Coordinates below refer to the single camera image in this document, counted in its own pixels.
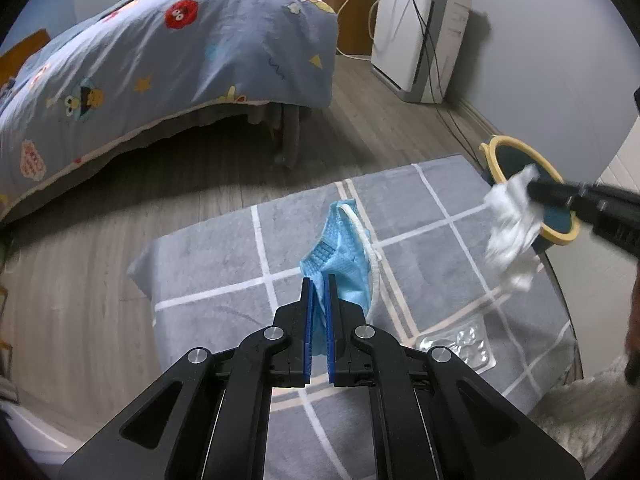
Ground white cable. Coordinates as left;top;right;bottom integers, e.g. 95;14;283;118
335;0;383;59

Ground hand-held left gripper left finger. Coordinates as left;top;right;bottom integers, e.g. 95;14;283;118
57;276;314;480

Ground white tissue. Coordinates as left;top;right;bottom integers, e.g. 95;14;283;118
482;162;543;293

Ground grey checked mat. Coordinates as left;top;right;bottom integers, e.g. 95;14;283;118
126;154;583;480

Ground yellow-rimmed teal bin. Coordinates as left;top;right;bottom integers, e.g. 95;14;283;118
479;135;582;253

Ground wooden nightstand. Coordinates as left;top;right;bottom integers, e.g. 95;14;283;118
316;0;381;57

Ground person's white fleece clothing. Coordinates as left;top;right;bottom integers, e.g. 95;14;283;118
530;355;640;480

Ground blue face mask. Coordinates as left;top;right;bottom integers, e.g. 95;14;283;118
299;199;383;322

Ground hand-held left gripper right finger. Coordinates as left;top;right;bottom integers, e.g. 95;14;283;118
325;273;586;480

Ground white air purifier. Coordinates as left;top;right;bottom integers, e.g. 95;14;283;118
371;0;473;105

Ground silver blister pack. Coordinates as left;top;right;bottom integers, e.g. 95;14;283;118
417;316;497;372

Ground bed with cartoon blanket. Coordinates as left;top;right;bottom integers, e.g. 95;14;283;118
0;0;338;221

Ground black floor cable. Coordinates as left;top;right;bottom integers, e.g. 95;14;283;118
434;101;482;162

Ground wooden headboard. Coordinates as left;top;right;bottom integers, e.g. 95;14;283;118
0;30;51;83

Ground black hanging cables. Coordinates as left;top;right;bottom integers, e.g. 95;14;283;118
406;0;447;104

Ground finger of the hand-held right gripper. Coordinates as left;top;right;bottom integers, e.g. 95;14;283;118
527;177;583;211

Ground white door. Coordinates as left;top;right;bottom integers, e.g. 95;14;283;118
597;110;640;196

